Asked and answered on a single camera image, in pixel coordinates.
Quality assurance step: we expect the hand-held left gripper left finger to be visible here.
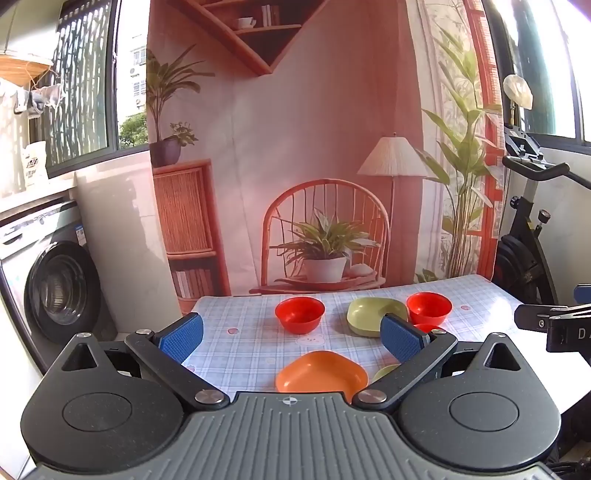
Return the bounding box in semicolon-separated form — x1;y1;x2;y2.
46;312;230;413

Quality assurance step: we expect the green plastic plate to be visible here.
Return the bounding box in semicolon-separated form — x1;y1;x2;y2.
346;298;410;337
371;364;402;383

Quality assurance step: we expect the grey washing machine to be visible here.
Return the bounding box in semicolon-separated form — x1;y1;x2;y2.
0;198;117;480

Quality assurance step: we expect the black exercise bike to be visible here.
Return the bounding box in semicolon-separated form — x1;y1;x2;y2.
492;122;591;306

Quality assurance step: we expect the white printed bag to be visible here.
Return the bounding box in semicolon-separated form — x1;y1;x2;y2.
23;140;48;188

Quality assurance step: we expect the round white fan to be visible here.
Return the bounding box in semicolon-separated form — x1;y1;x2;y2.
503;74;535;110

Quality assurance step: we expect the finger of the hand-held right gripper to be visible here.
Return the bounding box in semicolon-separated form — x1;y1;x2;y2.
514;303;578;332

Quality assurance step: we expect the orange plastic plate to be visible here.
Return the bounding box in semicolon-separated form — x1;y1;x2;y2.
275;350;369;394

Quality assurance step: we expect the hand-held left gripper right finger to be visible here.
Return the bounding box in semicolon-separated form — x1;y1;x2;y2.
352;314;539;411

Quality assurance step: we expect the hanging woven basket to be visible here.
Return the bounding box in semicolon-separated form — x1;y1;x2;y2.
0;56;54;86

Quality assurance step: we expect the hanging laundry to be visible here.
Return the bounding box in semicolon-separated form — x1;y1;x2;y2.
0;78;66;117

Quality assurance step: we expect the blue plaid tablecloth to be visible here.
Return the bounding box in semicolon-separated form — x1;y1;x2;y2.
182;275;575;416

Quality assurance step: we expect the printed room backdrop cloth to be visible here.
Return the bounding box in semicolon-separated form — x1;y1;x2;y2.
147;0;506;315

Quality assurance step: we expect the dark framed window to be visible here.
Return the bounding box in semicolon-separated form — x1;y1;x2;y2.
482;0;591;149
45;0;151;180

